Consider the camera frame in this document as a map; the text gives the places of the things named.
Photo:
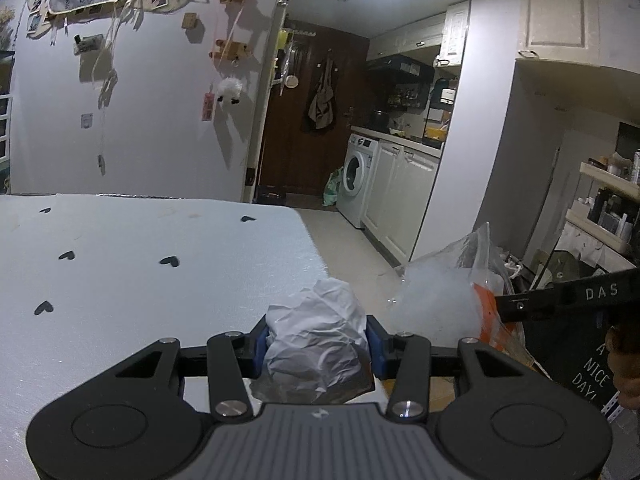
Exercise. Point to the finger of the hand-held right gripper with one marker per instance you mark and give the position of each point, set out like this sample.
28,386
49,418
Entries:
530,306

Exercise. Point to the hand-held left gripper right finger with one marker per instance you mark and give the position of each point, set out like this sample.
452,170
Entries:
376,349

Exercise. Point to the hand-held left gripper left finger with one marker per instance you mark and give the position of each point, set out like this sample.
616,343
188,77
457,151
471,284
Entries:
257,349

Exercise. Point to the orange wrapper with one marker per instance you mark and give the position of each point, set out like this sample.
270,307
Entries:
487,320

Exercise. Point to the white paper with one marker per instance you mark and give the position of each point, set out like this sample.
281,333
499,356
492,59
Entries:
315,340

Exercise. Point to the clear plastic bag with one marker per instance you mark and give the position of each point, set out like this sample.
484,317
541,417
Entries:
435,295

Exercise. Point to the person's right hand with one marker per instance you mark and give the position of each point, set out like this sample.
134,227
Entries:
627,360

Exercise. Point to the olive green cloth bag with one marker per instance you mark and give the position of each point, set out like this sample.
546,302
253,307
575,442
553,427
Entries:
560,267

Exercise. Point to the black letter board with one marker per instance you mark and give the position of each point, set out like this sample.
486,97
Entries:
575,350

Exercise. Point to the white storage shelf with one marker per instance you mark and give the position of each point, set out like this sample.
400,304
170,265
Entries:
600,175

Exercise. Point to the light blue heart print mat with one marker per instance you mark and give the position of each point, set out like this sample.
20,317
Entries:
125,285

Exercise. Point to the black crate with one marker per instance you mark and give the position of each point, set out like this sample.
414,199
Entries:
270,195

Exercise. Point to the white kitchen base cabinet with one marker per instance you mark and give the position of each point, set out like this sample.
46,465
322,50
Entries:
400,195

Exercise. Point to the green plastic bag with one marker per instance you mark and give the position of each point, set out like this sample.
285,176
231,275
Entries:
332,187

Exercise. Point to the white washing machine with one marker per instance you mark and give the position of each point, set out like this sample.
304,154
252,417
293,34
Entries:
357,175

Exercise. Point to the yellow container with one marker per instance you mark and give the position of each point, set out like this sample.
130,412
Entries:
435,133

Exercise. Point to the brown wooden door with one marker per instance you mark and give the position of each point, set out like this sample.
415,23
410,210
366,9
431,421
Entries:
295,135

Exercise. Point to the black cooking pot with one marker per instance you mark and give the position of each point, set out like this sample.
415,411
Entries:
379,119

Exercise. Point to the pink card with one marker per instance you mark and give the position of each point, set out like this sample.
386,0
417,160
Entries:
207,106

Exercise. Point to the hanging grey apron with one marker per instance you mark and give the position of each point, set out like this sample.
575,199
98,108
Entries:
321,102

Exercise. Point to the white fluffy toy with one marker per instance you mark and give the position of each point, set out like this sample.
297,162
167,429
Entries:
230,89

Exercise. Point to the black range hood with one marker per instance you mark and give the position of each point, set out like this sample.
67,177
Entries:
400,65

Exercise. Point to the white high cabinet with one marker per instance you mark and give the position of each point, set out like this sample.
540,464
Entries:
557,17

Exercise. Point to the small white card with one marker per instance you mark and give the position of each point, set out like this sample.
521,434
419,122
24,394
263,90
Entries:
87,121

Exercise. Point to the white hanging ribbon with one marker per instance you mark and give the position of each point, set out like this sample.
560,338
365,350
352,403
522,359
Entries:
107,80

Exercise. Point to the white kitchen wall cabinet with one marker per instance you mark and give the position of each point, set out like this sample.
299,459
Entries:
450,35

